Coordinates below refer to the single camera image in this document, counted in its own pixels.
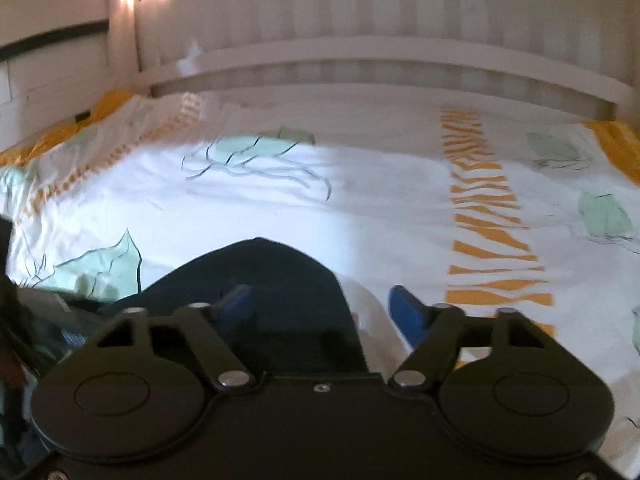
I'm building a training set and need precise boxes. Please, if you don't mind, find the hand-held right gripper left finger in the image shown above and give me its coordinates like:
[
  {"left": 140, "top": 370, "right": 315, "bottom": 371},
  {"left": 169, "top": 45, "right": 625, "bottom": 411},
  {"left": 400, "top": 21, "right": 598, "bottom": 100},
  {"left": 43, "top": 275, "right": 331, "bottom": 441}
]
[{"left": 85, "top": 284, "right": 258, "bottom": 393}]

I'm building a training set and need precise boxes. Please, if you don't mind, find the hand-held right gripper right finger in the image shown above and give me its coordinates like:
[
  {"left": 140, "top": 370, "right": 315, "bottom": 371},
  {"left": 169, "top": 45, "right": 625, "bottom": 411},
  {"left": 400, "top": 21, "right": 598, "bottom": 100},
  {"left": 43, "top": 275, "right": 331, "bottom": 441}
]
[{"left": 387, "top": 284, "right": 556, "bottom": 393}]

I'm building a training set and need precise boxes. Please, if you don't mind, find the black hoodie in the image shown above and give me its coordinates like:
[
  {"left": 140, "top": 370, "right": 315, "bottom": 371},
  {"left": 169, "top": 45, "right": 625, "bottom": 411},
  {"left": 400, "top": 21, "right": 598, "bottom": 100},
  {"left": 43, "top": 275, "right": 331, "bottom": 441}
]
[{"left": 100, "top": 237, "right": 372, "bottom": 377}]

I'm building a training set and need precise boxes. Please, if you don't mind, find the white leaf print blanket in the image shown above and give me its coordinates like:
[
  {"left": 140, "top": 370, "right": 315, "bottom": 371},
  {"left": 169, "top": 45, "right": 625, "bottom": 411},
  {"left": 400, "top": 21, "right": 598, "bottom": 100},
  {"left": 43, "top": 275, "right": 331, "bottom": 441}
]
[{"left": 0, "top": 92, "right": 640, "bottom": 466}]

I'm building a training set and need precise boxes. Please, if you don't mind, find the yellow bed sheet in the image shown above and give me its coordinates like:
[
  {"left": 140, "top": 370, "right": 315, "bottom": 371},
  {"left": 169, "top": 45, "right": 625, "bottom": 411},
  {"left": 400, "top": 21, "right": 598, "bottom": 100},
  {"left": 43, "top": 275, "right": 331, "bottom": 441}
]
[{"left": 0, "top": 89, "right": 640, "bottom": 187}]

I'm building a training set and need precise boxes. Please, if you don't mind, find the white wooden bed frame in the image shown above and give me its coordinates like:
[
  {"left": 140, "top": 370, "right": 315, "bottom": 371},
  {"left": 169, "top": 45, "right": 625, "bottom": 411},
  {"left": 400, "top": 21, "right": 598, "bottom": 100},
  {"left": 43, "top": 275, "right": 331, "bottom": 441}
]
[{"left": 0, "top": 0, "right": 640, "bottom": 126}]

